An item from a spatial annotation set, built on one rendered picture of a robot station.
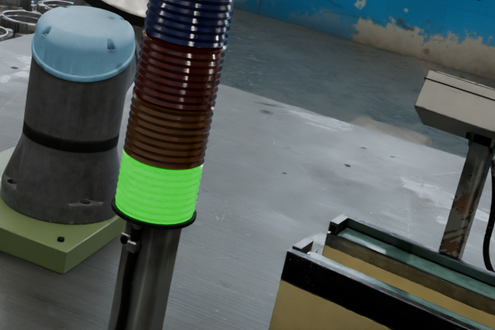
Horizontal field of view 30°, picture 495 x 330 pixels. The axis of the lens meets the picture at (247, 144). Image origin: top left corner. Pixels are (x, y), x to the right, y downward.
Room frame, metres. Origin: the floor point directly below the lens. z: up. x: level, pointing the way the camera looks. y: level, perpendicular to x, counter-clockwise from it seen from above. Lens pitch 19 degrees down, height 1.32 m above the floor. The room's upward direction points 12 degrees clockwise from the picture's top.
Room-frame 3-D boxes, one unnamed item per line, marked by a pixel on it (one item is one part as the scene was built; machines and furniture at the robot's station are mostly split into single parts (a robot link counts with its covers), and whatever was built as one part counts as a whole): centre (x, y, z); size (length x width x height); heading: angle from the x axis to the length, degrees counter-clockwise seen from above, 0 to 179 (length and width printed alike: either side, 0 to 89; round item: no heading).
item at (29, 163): (1.06, 0.21, 0.88); 0.15 x 0.15 x 0.10
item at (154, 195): (0.63, 0.06, 1.05); 0.06 x 0.06 x 0.04
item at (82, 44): (1.06, 0.21, 1.00); 0.13 x 0.12 x 0.14; 1
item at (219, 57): (0.63, 0.06, 1.14); 0.06 x 0.06 x 0.04
